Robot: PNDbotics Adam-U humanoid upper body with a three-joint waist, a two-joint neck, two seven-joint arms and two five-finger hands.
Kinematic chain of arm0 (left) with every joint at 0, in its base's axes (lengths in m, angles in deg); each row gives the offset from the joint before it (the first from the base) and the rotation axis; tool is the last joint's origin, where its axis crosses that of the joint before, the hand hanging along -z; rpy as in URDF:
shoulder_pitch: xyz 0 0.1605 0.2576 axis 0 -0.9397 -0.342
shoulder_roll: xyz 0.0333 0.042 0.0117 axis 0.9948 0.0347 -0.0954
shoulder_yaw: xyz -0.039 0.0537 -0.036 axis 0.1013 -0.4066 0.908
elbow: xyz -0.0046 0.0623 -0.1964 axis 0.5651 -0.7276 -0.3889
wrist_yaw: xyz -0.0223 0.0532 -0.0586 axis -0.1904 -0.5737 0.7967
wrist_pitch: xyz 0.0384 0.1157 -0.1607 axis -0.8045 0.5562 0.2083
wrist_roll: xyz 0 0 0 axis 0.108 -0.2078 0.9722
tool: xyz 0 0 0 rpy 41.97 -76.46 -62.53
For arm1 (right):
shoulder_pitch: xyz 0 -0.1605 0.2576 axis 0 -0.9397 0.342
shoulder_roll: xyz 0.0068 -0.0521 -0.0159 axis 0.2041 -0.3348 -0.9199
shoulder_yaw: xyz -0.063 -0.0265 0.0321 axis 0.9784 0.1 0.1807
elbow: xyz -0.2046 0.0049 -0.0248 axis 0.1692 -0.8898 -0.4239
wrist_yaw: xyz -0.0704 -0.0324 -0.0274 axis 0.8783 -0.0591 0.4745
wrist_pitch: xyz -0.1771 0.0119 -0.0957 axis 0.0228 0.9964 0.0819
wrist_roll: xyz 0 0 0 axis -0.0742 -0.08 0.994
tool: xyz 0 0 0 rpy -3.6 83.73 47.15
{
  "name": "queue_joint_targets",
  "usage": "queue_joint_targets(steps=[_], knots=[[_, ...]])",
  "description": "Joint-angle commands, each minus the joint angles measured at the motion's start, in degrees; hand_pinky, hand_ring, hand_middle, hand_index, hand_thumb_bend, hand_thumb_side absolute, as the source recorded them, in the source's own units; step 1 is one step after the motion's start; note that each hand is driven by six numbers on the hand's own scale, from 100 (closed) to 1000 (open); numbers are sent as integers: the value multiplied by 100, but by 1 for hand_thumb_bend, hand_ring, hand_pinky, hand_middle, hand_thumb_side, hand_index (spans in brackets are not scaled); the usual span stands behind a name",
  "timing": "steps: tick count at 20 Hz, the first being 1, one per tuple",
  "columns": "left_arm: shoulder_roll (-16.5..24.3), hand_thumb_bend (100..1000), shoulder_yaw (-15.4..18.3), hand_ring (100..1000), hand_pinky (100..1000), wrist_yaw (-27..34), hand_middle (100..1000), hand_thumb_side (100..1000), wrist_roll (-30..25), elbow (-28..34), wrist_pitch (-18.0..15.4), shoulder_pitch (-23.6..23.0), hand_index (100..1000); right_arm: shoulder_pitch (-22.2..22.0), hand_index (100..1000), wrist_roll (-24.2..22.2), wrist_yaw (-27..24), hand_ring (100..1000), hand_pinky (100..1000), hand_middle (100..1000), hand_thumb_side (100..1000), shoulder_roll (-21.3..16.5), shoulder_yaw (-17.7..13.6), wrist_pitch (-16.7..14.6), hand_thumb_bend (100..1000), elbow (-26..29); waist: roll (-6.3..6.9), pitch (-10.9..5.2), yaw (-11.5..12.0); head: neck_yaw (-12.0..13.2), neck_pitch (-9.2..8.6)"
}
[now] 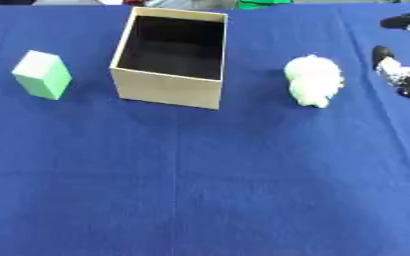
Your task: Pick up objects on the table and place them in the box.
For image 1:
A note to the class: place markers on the white fluffy soft toy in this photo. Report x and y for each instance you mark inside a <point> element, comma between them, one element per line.
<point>313,81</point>

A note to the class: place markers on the tan cardboard box black inside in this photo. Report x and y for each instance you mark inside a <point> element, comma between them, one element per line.
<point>167,90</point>

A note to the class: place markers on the light green rectangular block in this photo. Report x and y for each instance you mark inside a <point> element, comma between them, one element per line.
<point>42,76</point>

